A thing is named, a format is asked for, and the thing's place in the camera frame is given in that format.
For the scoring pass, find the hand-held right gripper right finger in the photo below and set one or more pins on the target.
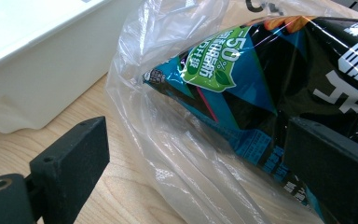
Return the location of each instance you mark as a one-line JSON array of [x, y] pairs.
[[332, 168]]

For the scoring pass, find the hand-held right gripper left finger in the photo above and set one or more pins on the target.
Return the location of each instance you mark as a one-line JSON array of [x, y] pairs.
[[71, 165]]

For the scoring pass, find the black and blue snack bag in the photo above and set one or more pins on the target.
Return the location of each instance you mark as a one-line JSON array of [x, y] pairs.
[[261, 93]]

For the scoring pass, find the clear plastic bag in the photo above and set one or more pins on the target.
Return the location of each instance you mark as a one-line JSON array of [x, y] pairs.
[[174, 149]]

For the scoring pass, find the white plastic box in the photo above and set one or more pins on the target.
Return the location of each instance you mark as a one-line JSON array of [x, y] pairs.
[[34, 65]]

